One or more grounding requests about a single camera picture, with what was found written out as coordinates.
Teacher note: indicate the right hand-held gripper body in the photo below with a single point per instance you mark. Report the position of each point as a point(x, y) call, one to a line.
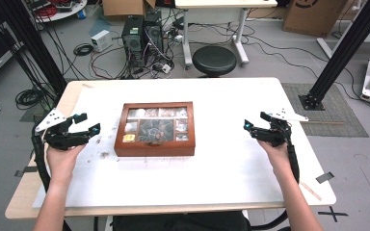
point(274, 133)

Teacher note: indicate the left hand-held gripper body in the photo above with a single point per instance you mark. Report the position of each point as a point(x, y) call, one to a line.
point(64, 138)

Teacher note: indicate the wooden box with glass lid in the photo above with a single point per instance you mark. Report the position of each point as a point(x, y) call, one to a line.
point(154, 146)

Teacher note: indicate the person's right hand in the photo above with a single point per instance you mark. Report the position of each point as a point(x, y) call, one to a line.
point(279, 159)

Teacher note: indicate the person's left hand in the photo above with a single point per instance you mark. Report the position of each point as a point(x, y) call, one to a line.
point(61, 165)

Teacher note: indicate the black tape strip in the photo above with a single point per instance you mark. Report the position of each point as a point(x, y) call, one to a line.
point(25, 171)
point(325, 177)

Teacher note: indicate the long wooden stick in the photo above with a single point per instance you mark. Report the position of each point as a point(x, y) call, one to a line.
point(324, 122)

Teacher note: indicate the white table cover sheet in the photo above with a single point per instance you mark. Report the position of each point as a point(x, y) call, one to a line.
point(205, 173)

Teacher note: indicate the grey floor mat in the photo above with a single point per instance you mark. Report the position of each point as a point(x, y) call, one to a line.
point(337, 109)

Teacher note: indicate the thin wooden stick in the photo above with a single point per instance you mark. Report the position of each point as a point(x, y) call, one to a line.
point(310, 191)

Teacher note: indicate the black round stool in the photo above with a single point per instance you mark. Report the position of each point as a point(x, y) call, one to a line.
point(214, 60)

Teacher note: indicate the small white box device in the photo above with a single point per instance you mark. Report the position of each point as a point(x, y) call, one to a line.
point(101, 40)

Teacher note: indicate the white power strip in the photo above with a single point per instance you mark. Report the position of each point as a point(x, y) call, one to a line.
point(166, 68)

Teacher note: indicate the black computer tower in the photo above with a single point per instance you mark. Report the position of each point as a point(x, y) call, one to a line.
point(154, 32)
point(133, 40)

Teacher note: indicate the black tape cross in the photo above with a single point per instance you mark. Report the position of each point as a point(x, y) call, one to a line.
point(333, 214)

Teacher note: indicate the round white table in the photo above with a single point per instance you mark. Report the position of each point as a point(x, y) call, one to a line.
point(61, 11)

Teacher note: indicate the large cardboard box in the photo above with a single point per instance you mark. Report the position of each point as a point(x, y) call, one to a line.
point(314, 16)

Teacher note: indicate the person's dark clothing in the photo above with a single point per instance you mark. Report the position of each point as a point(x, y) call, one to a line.
point(179, 222)

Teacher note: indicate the white desk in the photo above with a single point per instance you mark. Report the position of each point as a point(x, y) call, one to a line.
point(224, 3)

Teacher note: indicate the black metal frame post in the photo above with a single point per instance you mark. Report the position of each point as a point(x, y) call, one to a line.
point(343, 48)
point(35, 48)

